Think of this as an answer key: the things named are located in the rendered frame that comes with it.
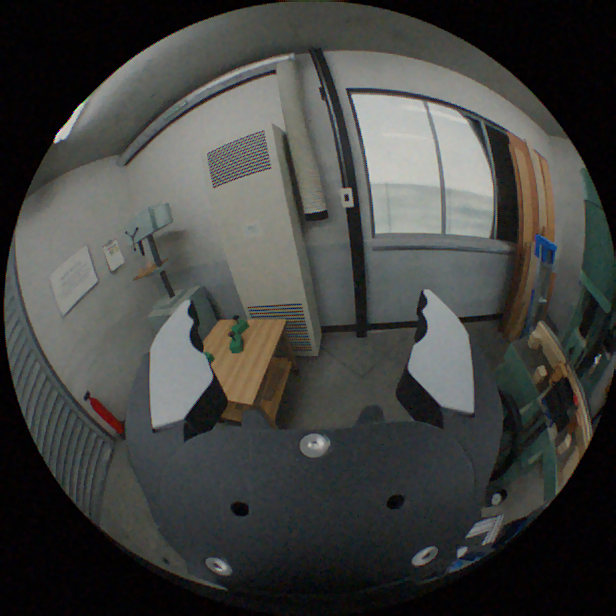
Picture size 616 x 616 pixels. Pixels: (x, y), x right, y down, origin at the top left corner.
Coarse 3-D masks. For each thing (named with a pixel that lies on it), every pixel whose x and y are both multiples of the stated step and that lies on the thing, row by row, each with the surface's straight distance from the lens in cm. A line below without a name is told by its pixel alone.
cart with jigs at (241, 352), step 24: (216, 336) 147; (240, 336) 127; (264, 336) 127; (216, 360) 128; (240, 360) 119; (264, 360) 112; (288, 360) 155; (240, 384) 107; (264, 384) 146; (240, 408) 141; (264, 408) 136
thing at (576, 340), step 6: (576, 330) 71; (576, 336) 69; (588, 336) 80; (570, 342) 70; (576, 342) 69; (582, 342) 70; (576, 348) 70; (582, 348) 69; (576, 354) 70; (570, 360) 71; (576, 360) 73
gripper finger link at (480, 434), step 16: (480, 352) 9; (480, 368) 8; (480, 384) 8; (480, 400) 7; (496, 400) 8; (448, 416) 6; (464, 416) 7; (480, 416) 7; (496, 416) 7; (448, 432) 6; (464, 432) 6; (480, 432) 7; (496, 432) 7; (480, 448) 6; (496, 448) 7; (480, 464) 6; (480, 480) 6; (480, 496) 6
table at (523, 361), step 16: (528, 336) 82; (512, 352) 72; (528, 352) 75; (512, 368) 72; (528, 368) 69; (528, 384) 68; (544, 384) 71; (528, 400) 69; (560, 432) 71; (544, 448) 68; (528, 464) 62; (544, 464) 71; (560, 464) 72; (544, 480) 73; (544, 496) 76
